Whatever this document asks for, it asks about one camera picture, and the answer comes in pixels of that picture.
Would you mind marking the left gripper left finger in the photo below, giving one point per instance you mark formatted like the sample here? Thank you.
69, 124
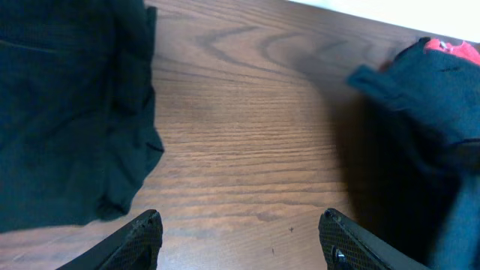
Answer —
135, 246

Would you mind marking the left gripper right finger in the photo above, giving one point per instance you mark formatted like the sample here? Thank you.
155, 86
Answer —
348, 246

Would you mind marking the navy blue shorts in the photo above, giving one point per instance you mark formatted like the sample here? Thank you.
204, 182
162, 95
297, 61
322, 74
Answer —
433, 99

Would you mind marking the folded black shorts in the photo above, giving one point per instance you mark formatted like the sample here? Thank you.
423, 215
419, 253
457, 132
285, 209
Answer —
77, 110

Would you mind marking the red garment in pile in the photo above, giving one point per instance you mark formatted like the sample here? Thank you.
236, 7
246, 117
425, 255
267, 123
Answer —
463, 51

